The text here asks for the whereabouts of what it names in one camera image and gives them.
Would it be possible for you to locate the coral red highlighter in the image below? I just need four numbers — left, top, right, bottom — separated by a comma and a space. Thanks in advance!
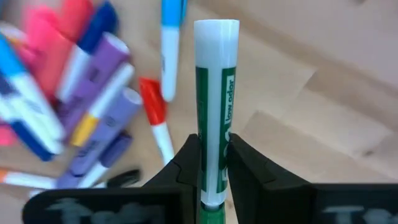
58, 0, 94, 44

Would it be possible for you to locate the purple highlighter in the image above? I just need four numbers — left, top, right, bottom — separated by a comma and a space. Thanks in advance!
67, 88, 143, 177
57, 32, 131, 131

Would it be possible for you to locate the red cap white marker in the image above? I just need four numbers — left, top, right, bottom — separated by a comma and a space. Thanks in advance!
138, 77, 175, 166

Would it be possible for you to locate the light blue cap white marker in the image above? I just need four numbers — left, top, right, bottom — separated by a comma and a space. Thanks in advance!
160, 0, 189, 103

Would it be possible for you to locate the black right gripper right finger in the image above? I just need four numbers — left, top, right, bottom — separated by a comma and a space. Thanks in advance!
226, 133, 318, 224

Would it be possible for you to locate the green dry erase marker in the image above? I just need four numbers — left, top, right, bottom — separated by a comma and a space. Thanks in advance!
193, 19, 241, 224

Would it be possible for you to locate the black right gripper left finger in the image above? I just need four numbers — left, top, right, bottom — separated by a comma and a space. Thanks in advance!
141, 133, 203, 224

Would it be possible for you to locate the pink highlighter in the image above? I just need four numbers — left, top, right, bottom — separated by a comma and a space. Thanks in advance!
18, 6, 75, 97
0, 124, 18, 147

